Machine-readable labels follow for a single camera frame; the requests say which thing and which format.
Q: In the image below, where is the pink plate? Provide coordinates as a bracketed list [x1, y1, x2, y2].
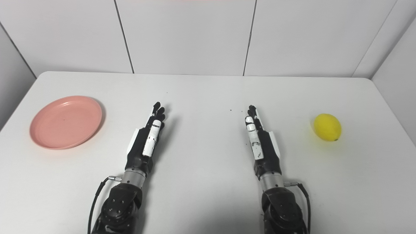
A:
[30, 96, 103, 150]

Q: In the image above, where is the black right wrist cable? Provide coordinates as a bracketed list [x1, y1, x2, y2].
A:
[284, 182, 311, 234]

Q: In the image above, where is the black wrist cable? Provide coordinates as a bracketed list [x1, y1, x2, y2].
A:
[87, 176, 123, 234]
[284, 182, 311, 234]

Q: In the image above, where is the yellow lemon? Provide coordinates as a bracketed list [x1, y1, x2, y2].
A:
[314, 113, 342, 142]

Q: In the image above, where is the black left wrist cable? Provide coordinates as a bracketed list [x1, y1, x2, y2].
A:
[87, 176, 123, 234]

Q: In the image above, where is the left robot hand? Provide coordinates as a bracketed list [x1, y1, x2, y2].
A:
[125, 102, 166, 176]

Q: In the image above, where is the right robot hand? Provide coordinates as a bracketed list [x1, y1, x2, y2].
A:
[245, 105, 282, 180]

